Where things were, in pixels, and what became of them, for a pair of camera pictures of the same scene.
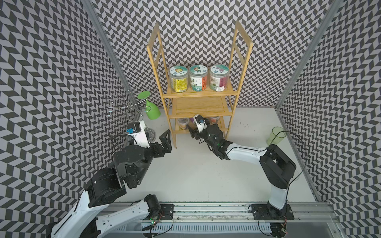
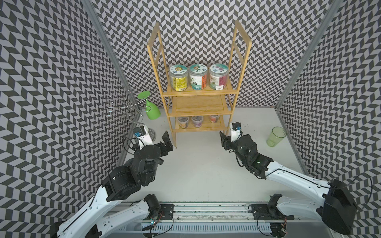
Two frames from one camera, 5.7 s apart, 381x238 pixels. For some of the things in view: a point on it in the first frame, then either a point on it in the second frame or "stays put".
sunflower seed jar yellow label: x=179 y=79 stays put
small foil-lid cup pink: x=214 y=120 stays put
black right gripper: x=195 y=132 → x=225 y=141
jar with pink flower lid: x=219 y=77 stays put
